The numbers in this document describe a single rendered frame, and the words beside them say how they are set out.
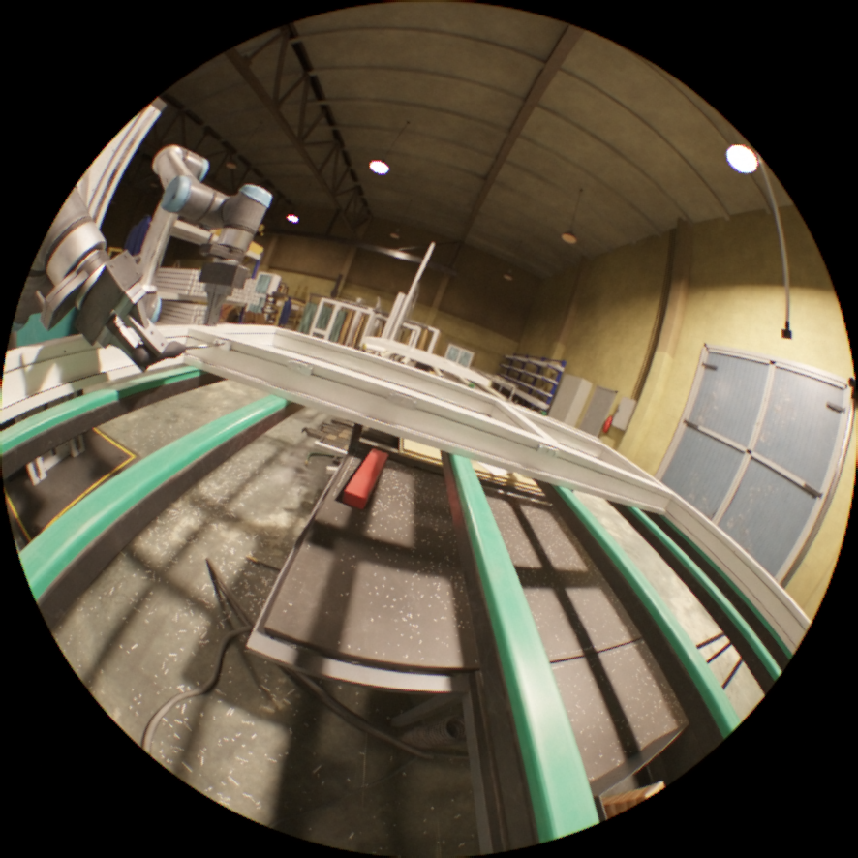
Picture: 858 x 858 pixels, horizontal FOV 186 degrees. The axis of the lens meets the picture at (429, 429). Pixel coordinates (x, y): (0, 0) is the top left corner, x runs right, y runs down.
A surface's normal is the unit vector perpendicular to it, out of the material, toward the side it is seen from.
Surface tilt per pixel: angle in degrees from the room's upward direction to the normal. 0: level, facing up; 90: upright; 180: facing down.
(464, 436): 90
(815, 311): 90
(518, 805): 90
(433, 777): 0
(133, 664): 0
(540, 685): 0
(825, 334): 90
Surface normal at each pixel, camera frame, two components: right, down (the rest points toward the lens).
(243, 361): 0.04, 0.32
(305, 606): 0.34, -0.90
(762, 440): -0.94, -0.31
